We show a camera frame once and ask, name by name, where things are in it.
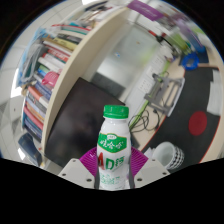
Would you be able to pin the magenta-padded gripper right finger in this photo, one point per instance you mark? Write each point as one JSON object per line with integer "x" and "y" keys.
{"x": 150, "y": 172}

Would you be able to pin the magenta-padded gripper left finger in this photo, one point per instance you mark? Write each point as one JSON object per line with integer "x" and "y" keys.
{"x": 76, "y": 173}

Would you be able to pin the white drink bottle green cap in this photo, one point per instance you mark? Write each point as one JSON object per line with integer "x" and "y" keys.
{"x": 113, "y": 156}

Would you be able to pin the black white patterned mug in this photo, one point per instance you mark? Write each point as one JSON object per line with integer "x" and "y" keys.
{"x": 170, "y": 155}

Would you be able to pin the black computer monitor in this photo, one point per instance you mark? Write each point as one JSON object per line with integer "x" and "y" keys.
{"x": 76, "y": 126}

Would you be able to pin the flat round red coaster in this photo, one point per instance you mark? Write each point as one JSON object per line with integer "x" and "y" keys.
{"x": 198, "y": 123}

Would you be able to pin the wooden shelf with books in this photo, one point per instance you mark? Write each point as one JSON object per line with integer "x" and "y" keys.
{"x": 50, "y": 83}

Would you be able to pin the black desk mat red edge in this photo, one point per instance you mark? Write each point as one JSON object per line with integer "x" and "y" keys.
{"x": 196, "y": 90}

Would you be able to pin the white paper slip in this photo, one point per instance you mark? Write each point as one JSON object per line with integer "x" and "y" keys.
{"x": 215, "y": 93}

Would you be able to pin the purple hanging pennant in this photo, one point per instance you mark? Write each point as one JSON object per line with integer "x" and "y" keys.
{"x": 145, "y": 8}

